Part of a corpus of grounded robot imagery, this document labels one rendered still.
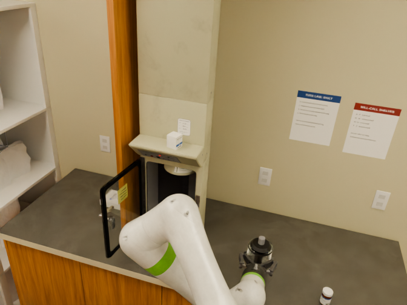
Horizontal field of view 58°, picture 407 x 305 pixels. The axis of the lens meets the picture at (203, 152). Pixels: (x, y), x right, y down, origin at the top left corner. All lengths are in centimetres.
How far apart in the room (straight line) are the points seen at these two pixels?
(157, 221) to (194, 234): 12
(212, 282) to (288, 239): 111
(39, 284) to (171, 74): 143
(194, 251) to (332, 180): 124
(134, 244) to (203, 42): 82
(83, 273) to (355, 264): 139
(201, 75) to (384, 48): 85
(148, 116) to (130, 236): 70
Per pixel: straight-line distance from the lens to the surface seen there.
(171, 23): 154
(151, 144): 165
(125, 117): 171
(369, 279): 203
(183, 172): 178
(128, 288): 199
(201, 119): 160
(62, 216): 221
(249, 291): 133
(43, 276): 229
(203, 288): 103
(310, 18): 186
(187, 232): 105
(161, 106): 165
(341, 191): 217
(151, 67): 161
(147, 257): 118
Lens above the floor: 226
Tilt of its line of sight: 28 degrees down
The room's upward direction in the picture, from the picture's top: 4 degrees clockwise
